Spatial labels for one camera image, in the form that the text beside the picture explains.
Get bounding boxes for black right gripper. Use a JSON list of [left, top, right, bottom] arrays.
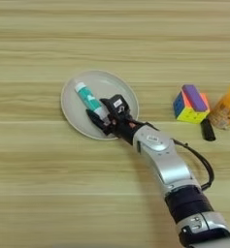
[[84, 97, 150, 146]]

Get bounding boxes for teal and white glue stick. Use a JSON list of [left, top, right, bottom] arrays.
[[74, 81, 111, 124]]

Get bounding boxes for round beige plate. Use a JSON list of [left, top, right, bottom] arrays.
[[60, 70, 141, 141]]

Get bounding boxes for multicoloured puzzle cube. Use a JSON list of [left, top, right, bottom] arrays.
[[172, 87, 211, 125]]

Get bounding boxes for purple rectangular block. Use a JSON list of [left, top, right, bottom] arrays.
[[181, 84, 209, 113]]

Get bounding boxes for small black cylinder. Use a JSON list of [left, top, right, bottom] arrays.
[[199, 117, 217, 142]]

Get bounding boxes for orange juice bottle white cap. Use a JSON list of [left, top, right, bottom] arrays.
[[207, 80, 230, 131]]

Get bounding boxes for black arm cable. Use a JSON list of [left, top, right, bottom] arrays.
[[145, 120, 215, 192]]

